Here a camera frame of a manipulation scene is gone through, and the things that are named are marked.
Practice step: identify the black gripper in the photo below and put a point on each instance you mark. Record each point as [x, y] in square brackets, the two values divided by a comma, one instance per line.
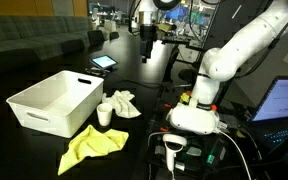
[148, 35]

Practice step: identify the white towel cloth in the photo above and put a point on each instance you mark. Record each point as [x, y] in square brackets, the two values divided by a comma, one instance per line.
[124, 105]

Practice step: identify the yellow cloth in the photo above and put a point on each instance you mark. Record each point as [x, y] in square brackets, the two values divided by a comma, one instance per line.
[94, 143]

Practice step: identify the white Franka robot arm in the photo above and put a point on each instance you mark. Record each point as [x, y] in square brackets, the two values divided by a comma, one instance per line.
[250, 33]

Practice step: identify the white plastic storage box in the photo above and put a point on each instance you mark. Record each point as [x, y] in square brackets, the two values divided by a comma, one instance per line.
[67, 110]

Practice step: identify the black office chair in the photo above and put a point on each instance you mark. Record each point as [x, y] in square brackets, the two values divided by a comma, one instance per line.
[96, 37]
[114, 35]

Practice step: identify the tablet with lit screen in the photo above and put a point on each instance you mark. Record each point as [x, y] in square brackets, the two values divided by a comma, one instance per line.
[103, 61]

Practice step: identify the small light table item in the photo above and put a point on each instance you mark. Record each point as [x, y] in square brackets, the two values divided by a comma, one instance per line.
[95, 72]

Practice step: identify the yellow green small object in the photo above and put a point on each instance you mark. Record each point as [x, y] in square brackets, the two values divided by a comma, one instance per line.
[184, 98]

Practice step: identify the white mug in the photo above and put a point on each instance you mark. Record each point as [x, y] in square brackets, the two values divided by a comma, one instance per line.
[104, 115]

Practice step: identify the white VR controller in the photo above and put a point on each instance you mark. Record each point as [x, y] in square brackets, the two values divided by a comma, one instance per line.
[172, 146]

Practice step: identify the green plaid sofa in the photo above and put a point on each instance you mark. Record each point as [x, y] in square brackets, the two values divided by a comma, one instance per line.
[24, 33]

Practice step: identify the open laptop computer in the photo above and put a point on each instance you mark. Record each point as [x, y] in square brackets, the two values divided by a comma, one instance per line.
[280, 100]

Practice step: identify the wrist mounted camera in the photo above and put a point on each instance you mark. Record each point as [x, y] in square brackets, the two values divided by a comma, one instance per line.
[164, 27]

